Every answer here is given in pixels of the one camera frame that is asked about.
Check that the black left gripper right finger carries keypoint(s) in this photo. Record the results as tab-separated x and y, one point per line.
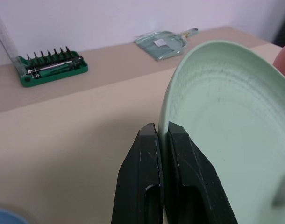
196	177

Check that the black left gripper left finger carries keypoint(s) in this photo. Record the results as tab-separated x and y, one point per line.
135	182

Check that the green plate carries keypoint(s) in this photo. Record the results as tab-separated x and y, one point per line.
226	116

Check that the blue plate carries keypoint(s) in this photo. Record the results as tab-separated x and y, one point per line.
4	215

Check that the green dustpan in plastic bag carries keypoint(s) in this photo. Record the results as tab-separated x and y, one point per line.
163	45

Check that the green screwdriver bit set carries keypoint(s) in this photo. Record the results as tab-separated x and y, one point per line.
53	67

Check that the clear plastic case lid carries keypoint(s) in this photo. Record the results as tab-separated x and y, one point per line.
3	35

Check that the dark object at wall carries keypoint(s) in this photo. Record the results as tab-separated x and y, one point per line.
282	23

